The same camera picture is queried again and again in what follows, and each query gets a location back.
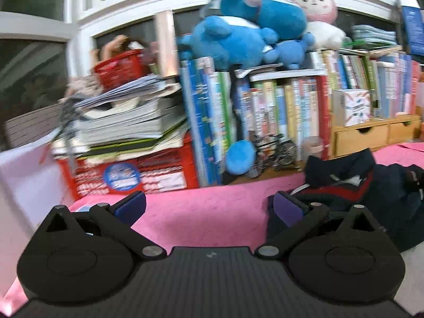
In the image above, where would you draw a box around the label printer box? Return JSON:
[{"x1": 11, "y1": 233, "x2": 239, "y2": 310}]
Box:
[{"x1": 333, "y1": 89, "x2": 371, "y2": 127}]

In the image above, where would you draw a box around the blue doraemon plush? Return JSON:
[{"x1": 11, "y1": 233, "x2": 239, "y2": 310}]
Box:
[{"x1": 220, "y1": 0, "x2": 307, "y2": 40}]

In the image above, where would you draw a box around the miniature black bicycle model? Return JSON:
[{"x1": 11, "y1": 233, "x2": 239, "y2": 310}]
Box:
[{"x1": 246, "y1": 134, "x2": 298, "y2": 179}]

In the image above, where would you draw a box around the pink bunny plush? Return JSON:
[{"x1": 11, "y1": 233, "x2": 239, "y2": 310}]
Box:
[{"x1": 293, "y1": 0, "x2": 346, "y2": 50}]

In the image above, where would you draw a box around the small red basket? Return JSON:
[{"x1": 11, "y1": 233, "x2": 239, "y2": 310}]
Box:
[{"x1": 94, "y1": 49, "x2": 154, "y2": 91}]

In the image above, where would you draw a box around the thick red book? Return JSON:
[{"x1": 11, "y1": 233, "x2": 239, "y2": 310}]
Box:
[{"x1": 316, "y1": 76, "x2": 331, "y2": 160}]

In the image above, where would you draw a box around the wooden drawer organizer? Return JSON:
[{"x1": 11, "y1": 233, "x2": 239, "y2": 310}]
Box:
[{"x1": 328, "y1": 115, "x2": 421, "y2": 159}]

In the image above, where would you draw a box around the navy white zip jacket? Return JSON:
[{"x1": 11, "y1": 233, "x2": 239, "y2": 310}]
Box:
[{"x1": 266, "y1": 148, "x2": 424, "y2": 253}]

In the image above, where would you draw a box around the large blue plush toy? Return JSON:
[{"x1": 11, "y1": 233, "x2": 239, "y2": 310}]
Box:
[{"x1": 178, "y1": 15, "x2": 279, "y2": 70}]

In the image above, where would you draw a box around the small blue plush ball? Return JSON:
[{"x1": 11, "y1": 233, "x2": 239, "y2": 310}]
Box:
[{"x1": 225, "y1": 139, "x2": 256, "y2": 175}]

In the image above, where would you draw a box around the pink printed towel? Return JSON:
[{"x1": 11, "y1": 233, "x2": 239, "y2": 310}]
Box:
[{"x1": 1, "y1": 143, "x2": 423, "y2": 316}]

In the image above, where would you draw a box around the red plastic crate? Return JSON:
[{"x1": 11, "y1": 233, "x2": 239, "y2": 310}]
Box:
[{"x1": 57, "y1": 132, "x2": 199, "y2": 200}]

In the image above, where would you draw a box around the clear plastic container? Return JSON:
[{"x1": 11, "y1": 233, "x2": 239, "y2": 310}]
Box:
[{"x1": 301, "y1": 136, "x2": 324, "y2": 162}]

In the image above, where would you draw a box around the stack of papers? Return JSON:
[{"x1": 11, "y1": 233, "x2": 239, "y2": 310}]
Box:
[{"x1": 48, "y1": 75, "x2": 188, "y2": 163}]

